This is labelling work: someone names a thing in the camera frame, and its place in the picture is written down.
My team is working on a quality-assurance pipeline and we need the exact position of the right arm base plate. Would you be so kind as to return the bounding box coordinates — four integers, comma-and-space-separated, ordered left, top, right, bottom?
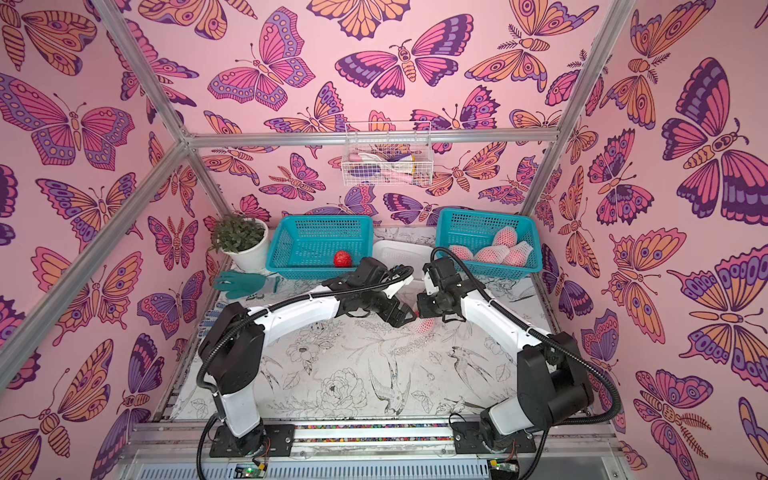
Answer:
449, 421, 537, 455

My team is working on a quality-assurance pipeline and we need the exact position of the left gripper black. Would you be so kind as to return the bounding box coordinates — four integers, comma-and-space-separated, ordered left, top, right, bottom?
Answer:
361, 286, 420, 330

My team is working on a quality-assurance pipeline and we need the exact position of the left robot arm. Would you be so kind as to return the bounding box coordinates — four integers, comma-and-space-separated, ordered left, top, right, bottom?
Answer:
196, 278, 415, 440

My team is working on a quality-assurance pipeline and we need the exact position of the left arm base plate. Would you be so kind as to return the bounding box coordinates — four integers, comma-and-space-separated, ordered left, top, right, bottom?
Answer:
209, 424, 296, 458

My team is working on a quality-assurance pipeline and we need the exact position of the right teal plastic basket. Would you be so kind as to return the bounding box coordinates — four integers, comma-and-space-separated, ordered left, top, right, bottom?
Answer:
436, 208, 543, 280

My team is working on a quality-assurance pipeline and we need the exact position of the white plastic tray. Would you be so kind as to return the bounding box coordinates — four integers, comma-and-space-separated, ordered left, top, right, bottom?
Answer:
372, 240, 432, 281

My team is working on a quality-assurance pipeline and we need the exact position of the white wire wall basket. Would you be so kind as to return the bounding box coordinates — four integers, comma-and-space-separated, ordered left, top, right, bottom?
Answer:
339, 119, 434, 188

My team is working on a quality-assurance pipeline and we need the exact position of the teal plastic basket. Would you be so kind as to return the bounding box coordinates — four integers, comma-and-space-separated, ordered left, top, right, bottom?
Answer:
266, 215, 374, 281
436, 208, 543, 280

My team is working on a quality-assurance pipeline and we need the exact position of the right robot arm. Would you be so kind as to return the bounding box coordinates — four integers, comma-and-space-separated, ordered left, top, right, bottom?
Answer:
417, 280, 623, 439

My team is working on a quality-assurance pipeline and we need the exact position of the left teal plastic basket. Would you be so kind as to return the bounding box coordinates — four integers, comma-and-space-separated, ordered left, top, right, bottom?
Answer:
266, 215, 374, 281

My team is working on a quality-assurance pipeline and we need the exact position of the green garden glove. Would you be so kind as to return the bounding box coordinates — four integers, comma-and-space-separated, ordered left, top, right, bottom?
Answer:
213, 270, 267, 299

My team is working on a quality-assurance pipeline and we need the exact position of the aluminium front rail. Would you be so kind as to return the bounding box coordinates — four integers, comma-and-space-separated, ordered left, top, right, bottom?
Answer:
111, 416, 634, 479

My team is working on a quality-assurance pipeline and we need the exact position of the potted green plant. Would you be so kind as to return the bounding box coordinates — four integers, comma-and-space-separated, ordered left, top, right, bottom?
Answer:
211, 215, 269, 273

